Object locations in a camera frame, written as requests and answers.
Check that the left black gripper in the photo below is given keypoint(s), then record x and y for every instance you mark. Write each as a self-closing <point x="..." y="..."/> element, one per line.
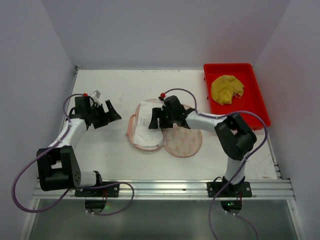
<point x="102" y="118"/>

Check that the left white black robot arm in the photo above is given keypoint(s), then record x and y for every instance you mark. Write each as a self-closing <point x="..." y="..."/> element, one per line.
<point x="58" y="167"/>

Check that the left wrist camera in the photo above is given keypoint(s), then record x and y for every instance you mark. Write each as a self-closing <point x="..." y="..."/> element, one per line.
<point x="95" y="95"/>

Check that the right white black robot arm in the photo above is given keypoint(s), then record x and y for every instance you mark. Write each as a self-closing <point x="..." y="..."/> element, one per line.
<point x="234" y="134"/>

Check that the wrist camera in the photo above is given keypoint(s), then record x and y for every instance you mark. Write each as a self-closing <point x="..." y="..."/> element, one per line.
<point x="95" y="95"/>
<point x="163" y="97"/>

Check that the floral mesh laundry bag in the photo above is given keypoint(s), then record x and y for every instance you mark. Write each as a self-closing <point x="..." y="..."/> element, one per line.
<point x="177" y="141"/>

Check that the red plastic tray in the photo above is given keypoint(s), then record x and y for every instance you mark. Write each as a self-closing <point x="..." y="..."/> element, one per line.
<point x="251" y="100"/>

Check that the aluminium mounting rail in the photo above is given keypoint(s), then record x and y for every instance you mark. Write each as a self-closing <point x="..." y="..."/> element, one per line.
<point x="199" y="190"/>

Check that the mustard yellow bra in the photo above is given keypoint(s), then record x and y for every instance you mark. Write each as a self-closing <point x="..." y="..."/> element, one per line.
<point x="224" y="88"/>

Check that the white bra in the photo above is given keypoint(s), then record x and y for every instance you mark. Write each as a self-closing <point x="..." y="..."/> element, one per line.
<point x="143" y="136"/>

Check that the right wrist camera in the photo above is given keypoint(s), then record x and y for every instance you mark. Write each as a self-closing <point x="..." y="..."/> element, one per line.
<point x="163" y="97"/>

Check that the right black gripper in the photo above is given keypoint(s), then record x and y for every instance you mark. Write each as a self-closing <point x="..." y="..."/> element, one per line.
<point x="162" y="118"/>

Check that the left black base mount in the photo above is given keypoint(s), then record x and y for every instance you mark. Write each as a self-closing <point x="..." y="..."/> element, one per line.
<point x="96" y="199"/>

